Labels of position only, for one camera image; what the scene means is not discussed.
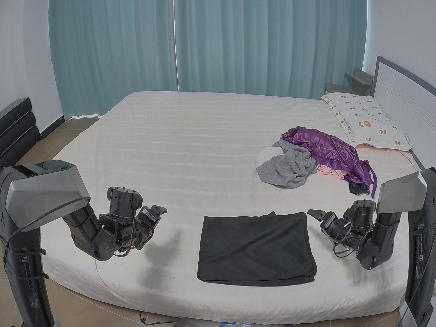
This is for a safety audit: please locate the pink garment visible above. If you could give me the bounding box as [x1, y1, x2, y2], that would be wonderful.
[316, 163, 349, 182]

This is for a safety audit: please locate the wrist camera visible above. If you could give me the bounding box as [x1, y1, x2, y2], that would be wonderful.
[320, 211, 336, 230]
[141, 206, 161, 223]

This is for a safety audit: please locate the grey garment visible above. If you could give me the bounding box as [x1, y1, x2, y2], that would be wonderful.
[256, 142, 317, 189]

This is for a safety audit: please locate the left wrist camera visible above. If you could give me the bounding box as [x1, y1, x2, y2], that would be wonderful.
[141, 206, 161, 223]

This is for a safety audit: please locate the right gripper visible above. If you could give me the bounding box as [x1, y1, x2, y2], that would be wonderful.
[307, 209, 352, 244]

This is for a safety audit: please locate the grey bedside table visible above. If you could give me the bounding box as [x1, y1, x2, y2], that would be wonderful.
[325, 67, 373, 96]

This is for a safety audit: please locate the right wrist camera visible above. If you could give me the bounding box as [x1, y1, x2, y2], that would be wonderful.
[320, 211, 336, 230]

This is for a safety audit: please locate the blue-green curtain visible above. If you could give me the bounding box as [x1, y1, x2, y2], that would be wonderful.
[49, 0, 180, 119]
[174, 0, 368, 98]

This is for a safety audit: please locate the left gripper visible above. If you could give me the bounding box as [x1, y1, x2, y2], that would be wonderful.
[129, 205, 169, 248]

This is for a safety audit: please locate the bed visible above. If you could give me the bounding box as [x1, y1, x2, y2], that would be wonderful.
[40, 56, 436, 323]

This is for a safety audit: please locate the small black garment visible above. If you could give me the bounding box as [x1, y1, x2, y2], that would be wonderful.
[348, 182, 372, 196]

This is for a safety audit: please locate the white garment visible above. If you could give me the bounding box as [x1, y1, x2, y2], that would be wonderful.
[256, 146, 284, 165]

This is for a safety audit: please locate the purple satin garment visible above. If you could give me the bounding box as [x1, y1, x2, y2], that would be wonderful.
[281, 126, 378, 200]

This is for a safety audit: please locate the black cable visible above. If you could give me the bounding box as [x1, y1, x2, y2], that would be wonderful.
[3, 196, 92, 261]
[139, 310, 171, 325]
[333, 240, 359, 259]

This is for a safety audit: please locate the white printed pillow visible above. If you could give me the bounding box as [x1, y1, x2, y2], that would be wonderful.
[321, 92, 413, 152]

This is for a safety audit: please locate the black T-shirt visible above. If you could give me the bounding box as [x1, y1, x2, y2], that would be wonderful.
[197, 211, 318, 287]

